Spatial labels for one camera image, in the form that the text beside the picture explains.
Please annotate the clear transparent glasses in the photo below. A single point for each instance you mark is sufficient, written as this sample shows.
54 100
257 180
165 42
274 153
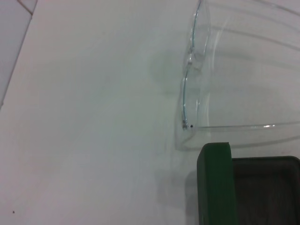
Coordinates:
187 62

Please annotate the green glasses case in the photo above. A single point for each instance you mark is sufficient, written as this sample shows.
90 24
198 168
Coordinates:
215 182

